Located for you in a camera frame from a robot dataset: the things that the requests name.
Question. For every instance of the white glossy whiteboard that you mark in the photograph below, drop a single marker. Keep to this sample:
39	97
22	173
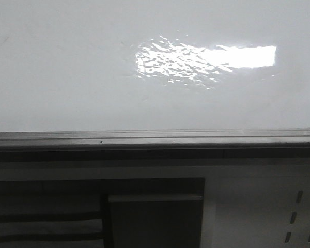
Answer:
154	65

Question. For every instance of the grey whiteboard marker tray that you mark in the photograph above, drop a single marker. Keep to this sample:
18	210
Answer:
158	144

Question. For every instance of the dark square panel below board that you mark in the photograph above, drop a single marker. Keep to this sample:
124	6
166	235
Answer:
175	223

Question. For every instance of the white perforated metal panel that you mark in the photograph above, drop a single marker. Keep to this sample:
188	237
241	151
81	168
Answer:
257	208

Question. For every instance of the dark slatted cabinet front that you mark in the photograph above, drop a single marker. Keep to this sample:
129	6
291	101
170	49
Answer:
76	213

